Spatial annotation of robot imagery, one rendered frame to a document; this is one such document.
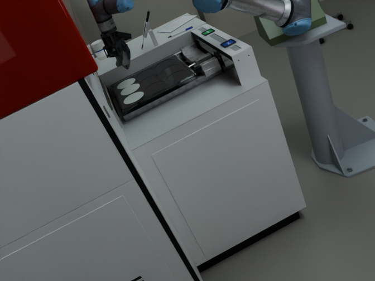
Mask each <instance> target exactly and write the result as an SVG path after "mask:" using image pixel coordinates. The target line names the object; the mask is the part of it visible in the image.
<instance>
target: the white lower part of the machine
mask: <svg viewBox="0 0 375 281"><path fill-rule="evenodd" d="M132 154H133V153H132ZM133 157H134V160H135V162H136V165H137V167H138V170H139V172H140V175H139V176H138V177H136V178H134V179H132V180H130V181H128V182H126V183H124V184H122V185H120V186H118V187H116V188H114V189H112V190H111V191H109V192H107V193H105V194H103V195H101V196H99V197H97V198H95V199H93V200H91V201H89V202H87V203H86V204H84V205H82V206H80V207H78V208H76V209H74V210H72V211H70V212H68V213H67V214H65V215H62V216H60V217H59V218H57V219H55V220H53V221H51V222H49V223H47V224H46V225H44V226H42V227H40V228H38V229H36V230H34V231H32V232H30V233H28V234H26V235H24V236H22V237H20V238H19V239H17V240H15V241H13V242H11V243H9V244H7V245H5V246H3V247H1V248H0V281H203V280H202V278H201V275H200V273H199V271H198V269H197V267H196V265H195V263H194V261H193V259H192V258H191V256H190V254H189V252H188V250H187V249H186V247H185V245H184V243H183V242H182V240H181V238H180V237H179V235H178V233H177V231H176V229H175V228H174V226H173V224H172V222H171V220H170V219H169V217H168V215H167V213H166V211H165V210H164V208H163V206H162V205H161V203H160V201H159V199H158V197H157V196H156V194H155V192H154V190H153V188H152V187H151V185H150V183H149V181H148V179H147V178H146V176H145V174H144V172H143V170H142V169H141V167H140V165H139V164H138V162H137V160H136V158H135V156H134V155H133Z"/></svg>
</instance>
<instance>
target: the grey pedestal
mask: <svg viewBox="0 0 375 281"><path fill-rule="evenodd" d="M325 16H326V21H327V23H326V24H324V25H321V26H319V27H317V28H314V29H312V30H310V31H307V32H305V33H302V34H300V35H298V36H295V37H293V38H291V39H288V40H286V41H284V42H281V43H279V44H276V45H274V46H273V47H274V48H275V47H286V50H287V54H288V57H289V60H290V64H291V68H292V72H293V75H294V79H295V83H296V87H297V91H298V94H299V98H300V102H301V106H302V109H303V112H304V117H305V120H306V125H307V128H308V131H309V135H310V139H311V143H312V153H311V158H312V159H313V160H314V162H315V163H316V164H317V165H318V167H319V168H320V169H323V170H325V171H328V172H331V173H335V174H337V175H340V176H343V177H346V178H351V177H353V176H356V175H358V174H361V173H363V172H365V171H368V170H370V169H373V168H375V121H374V120H373V119H371V118H370V117H369V116H365V117H363V118H360V119H358V120H356V119H354V118H353V117H351V116H350V115H348V114H347V113H345V112H344V111H342V110H340V109H339V108H337V107H336V106H335V105H333V100H332V97H331V92H330V87H329V82H328V77H327V74H326V69H325V65H324V59H323V54H322V51H321V47H320V42H319V39H320V38H322V37H324V36H327V35H329V34H331V33H334V32H336V31H339V30H341V29H343V28H346V23H344V22H342V21H340V20H338V19H336V18H333V17H331V16H329V15H327V14H325Z"/></svg>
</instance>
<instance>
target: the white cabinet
mask: <svg viewBox="0 0 375 281"><path fill-rule="evenodd" d="M132 153H133V155H134V156H135V158H136V160H137V162H138V164H139V165H140V167H141V169H142V170H143V172H144V174H145V176H146V178H147V179H148V181H149V183H150V185H151V187H152V188H153V190H154V192H155V194H156V196H157V197H158V199H159V201H160V203H161V205H162V206H163V208H164V210H165V211H166V213H167V215H168V217H169V219H170V220H171V222H172V224H173V226H174V228H175V229H176V231H177V233H178V235H179V237H180V238H181V240H182V242H183V243H184V245H185V247H186V249H187V250H188V252H189V254H190V256H191V258H192V259H193V261H194V263H195V265H196V266H197V267H198V269H199V271H200V272H203V271H205V270H206V269H208V268H210V267H212V266H213V265H215V264H217V263H219V262H221V261H223V260H224V259H226V258H228V257H230V256H232V255H234V254H235V253H237V252H239V251H241V250H243V249H245V248H246V247H248V246H250V245H252V244H254V243H256V242H257V241H259V240H261V239H263V238H265V237H266V236H269V235H270V234H272V233H274V232H275V231H277V230H279V229H281V228H283V227H285V226H286V225H288V224H290V223H292V222H294V221H296V220H297V219H299V218H300V215H299V212H298V211H300V210H301V209H303V208H305V207H306V203H305V200H304V197H303V194H302V190H301V187H300V184H299V180H298V177H297V174H296V171H295V168H294V164H293V161H292V158H291V155H290V151H289V148H288V145H287V142H286V138H285V135H284V132H283V129H282V125H281V122H280V119H279V116H278V112H277V109H276V106H275V102H274V99H273V96H272V93H271V89H270V86H269V83H268V81H267V82H265V83H263V84H261V85H259V86H257V87H255V88H253V89H251V90H249V91H247V92H246V93H244V94H242V95H240V96H238V97H236V98H234V99H232V100H230V101H228V102H226V103H224V104H222V105H220V106H218V107H216V108H214V109H212V110H210V111H209V112H207V113H205V114H203V115H201V116H199V117H197V118H195V119H193V120H191V121H189V122H187V123H185V124H183V125H181V126H179V127H177V128H175V129H174V130H172V131H170V132H168V133H166V134H164V135H162V136H160V137H158V138H156V139H154V140H152V141H150V142H148V143H146V144H144V145H142V146H140V147H138V148H137V149H135V150H133V151H132Z"/></svg>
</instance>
